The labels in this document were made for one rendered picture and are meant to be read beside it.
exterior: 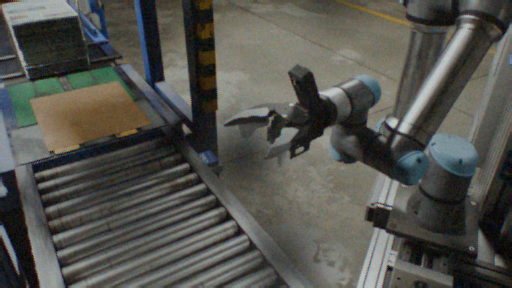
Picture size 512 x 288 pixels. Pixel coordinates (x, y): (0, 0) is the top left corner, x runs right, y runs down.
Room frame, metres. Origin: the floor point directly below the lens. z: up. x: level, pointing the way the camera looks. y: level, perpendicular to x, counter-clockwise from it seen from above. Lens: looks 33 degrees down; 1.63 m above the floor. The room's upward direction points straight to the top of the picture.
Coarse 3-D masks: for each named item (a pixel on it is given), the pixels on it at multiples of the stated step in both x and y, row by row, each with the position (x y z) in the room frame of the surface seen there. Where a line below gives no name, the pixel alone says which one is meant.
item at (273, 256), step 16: (160, 128) 1.39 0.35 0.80; (176, 144) 1.28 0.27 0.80; (192, 160) 1.18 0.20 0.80; (208, 176) 1.09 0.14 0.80; (224, 192) 1.01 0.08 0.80; (240, 208) 0.93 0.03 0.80; (240, 224) 0.87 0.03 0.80; (256, 224) 0.87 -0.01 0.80; (256, 240) 0.81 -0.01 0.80; (272, 240) 0.81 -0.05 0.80; (272, 256) 0.75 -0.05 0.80; (288, 272) 0.70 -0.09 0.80
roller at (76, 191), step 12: (168, 156) 1.20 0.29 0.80; (180, 156) 1.20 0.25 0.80; (132, 168) 1.13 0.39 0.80; (144, 168) 1.13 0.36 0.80; (156, 168) 1.15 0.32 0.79; (96, 180) 1.07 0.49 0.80; (108, 180) 1.07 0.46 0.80; (120, 180) 1.08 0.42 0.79; (60, 192) 1.01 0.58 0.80; (72, 192) 1.01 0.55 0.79; (84, 192) 1.03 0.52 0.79; (48, 204) 0.97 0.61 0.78
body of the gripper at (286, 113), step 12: (324, 96) 0.75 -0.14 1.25; (276, 108) 0.71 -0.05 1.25; (288, 108) 0.71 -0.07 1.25; (300, 108) 0.71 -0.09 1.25; (324, 108) 0.74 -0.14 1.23; (276, 120) 0.69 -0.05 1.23; (288, 120) 0.67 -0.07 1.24; (300, 120) 0.67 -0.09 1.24; (312, 120) 0.69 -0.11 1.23; (324, 120) 0.74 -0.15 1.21; (276, 132) 0.70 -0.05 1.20; (312, 132) 0.69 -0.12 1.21; (300, 144) 0.71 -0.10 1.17
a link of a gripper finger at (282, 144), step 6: (282, 132) 0.64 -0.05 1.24; (288, 132) 0.64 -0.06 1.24; (294, 132) 0.64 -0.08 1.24; (282, 138) 0.62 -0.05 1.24; (288, 138) 0.62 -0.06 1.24; (276, 144) 0.61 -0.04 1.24; (282, 144) 0.61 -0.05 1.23; (288, 144) 0.61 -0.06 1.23; (270, 150) 0.59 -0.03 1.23; (276, 150) 0.60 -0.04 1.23; (282, 150) 0.60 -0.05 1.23; (264, 156) 0.58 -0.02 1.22; (270, 156) 0.59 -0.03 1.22; (282, 156) 0.62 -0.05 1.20; (282, 162) 0.62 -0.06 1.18
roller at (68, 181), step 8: (152, 152) 1.23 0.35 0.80; (160, 152) 1.23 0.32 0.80; (168, 152) 1.24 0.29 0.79; (120, 160) 1.18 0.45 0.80; (128, 160) 1.18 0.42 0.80; (136, 160) 1.18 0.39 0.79; (144, 160) 1.19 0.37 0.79; (152, 160) 1.20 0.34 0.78; (96, 168) 1.13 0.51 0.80; (104, 168) 1.13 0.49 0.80; (112, 168) 1.14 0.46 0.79; (120, 168) 1.15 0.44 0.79; (128, 168) 1.16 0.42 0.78; (72, 176) 1.09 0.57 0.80; (80, 176) 1.09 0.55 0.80; (88, 176) 1.10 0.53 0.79; (96, 176) 1.11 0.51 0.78; (104, 176) 1.12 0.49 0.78; (40, 184) 1.05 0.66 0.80; (48, 184) 1.05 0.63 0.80; (56, 184) 1.05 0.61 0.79; (64, 184) 1.06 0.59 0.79; (72, 184) 1.07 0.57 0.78; (40, 192) 1.02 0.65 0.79; (48, 192) 1.03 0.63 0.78
